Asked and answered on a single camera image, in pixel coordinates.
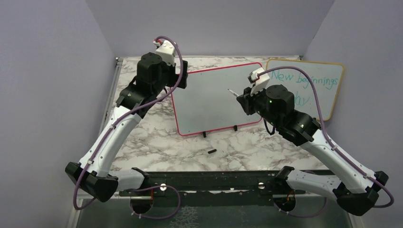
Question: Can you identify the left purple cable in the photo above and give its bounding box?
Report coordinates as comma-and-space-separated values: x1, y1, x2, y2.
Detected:
72, 35, 185, 221

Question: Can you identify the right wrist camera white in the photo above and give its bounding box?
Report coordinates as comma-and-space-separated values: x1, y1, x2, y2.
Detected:
249, 70, 270, 96

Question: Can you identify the black whiteboard marker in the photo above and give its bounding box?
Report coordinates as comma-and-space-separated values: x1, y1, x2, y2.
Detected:
228, 89, 239, 97

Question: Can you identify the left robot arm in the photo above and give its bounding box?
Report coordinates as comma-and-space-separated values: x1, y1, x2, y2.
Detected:
65, 53, 188, 209

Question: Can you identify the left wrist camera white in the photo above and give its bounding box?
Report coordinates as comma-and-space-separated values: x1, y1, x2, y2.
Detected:
153, 39, 176, 67

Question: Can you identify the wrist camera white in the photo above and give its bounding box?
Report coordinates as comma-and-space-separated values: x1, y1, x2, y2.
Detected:
249, 70, 270, 96
153, 39, 176, 67

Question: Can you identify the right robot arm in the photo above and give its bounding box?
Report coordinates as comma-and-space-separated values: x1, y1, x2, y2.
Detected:
236, 85, 389, 216

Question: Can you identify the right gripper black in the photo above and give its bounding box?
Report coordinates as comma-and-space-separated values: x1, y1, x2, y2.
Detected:
238, 83, 280, 128

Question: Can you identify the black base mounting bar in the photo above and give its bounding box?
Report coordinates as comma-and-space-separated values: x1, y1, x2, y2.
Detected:
86, 168, 337, 205

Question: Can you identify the red framed whiteboard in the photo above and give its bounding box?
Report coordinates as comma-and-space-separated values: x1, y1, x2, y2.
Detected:
171, 62, 262, 136

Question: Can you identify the yellow framed written whiteboard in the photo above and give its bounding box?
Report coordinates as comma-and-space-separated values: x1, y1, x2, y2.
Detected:
266, 59, 344, 121

